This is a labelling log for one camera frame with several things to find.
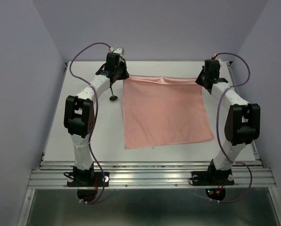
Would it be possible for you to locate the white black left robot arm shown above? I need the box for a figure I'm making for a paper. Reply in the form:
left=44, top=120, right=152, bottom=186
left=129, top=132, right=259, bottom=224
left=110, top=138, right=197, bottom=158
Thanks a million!
left=64, top=48, right=129, bottom=186

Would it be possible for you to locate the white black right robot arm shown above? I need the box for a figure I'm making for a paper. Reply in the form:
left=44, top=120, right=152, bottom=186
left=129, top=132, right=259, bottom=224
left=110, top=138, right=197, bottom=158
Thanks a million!
left=195, top=58, right=260, bottom=184

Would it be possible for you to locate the aluminium frame rail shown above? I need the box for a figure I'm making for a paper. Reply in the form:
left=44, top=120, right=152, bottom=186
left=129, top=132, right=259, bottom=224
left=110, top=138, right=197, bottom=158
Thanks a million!
left=28, top=161, right=276, bottom=189

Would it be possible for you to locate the pink satin napkin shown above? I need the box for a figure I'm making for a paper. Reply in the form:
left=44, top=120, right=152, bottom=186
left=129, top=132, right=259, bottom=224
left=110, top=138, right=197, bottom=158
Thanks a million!
left=123, top=75, right=213, bottom=149

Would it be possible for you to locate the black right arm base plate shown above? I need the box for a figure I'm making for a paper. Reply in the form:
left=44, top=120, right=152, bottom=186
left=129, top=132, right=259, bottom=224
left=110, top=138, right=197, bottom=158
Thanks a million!
left=189, top=170, right=234, bottom=187

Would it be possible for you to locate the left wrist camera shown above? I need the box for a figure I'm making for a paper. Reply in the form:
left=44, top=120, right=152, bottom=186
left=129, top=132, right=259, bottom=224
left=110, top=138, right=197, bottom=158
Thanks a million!
left=113, top=48, right=125, bottom=57

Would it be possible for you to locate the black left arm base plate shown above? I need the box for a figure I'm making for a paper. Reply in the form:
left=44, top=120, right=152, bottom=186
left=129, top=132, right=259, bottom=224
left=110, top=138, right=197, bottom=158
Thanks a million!
left=63, top=171, right=110, bottom=187

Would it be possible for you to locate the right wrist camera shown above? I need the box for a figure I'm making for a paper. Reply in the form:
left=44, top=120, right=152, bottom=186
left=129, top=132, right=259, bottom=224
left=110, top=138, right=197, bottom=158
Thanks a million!
left=218, top=58, right=225, bottom=67

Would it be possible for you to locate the black spoon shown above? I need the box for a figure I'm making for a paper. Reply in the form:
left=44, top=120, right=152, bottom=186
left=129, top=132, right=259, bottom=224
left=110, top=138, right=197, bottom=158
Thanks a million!
left=109, top=82, right=118, bottom=102

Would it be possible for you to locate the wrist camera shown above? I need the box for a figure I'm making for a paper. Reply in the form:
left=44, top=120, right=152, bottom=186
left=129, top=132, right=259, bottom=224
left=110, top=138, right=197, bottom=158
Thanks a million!
left=113, top=48, right=125, bottom=57
left=218, top=58, right=225, bottom=67

